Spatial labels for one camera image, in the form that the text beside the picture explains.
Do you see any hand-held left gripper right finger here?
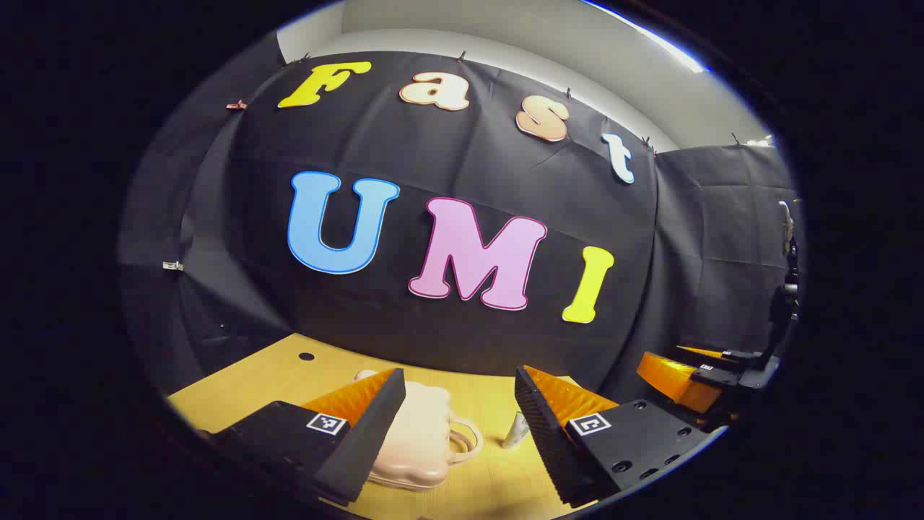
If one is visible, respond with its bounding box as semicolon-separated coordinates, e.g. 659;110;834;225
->
514;365;712;508

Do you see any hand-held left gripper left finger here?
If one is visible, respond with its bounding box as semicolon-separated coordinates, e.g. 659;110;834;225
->
208;367;409;508

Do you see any frosted green blue tube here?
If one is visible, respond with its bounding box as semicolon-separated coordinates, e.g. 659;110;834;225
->
503;412;531;450

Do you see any pink suitcase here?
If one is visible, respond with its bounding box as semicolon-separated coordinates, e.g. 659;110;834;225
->
354;370;483;492

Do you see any black backdrop cloth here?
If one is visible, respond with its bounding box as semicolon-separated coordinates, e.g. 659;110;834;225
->
119;32;802;405

